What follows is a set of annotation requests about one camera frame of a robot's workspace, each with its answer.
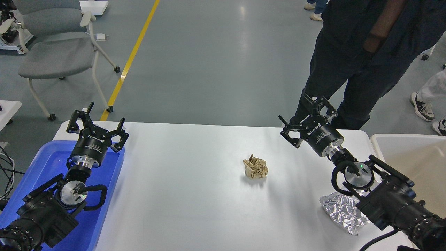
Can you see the person in dark clothes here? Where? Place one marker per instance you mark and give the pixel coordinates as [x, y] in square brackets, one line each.
[368, 44]

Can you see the person in white trousers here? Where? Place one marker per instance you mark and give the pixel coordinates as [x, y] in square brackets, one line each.
[422, 100]

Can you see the grey office chair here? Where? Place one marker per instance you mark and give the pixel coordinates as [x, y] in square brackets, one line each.
[57, 58]

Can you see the distant person's feet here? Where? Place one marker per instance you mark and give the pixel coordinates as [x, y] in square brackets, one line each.
[317, 7]

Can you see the white equipment base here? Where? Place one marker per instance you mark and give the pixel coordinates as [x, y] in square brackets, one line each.
[11, 18]

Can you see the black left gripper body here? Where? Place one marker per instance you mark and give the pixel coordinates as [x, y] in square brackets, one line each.
[91, 147]

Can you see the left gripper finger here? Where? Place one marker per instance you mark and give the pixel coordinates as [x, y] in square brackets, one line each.
[73, 127]
[119, 131]

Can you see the beige plastic bin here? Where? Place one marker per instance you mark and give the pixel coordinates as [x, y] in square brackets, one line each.
[422, 158]

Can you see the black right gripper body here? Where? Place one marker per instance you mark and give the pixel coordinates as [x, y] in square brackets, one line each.
[321, 136]

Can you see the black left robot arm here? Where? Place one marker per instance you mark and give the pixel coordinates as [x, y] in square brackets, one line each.
[49, 211]

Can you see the white side table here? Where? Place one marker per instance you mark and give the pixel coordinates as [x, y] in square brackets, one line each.
[9, 109]

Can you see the silver foil bag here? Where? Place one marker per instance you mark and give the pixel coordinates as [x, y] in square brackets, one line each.
[343, 212]

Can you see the crumpled brown paper ball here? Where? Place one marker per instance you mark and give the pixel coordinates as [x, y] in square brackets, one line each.
[255, 168]

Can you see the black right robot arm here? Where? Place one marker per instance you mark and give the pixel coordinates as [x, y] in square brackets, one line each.
[385, 195]

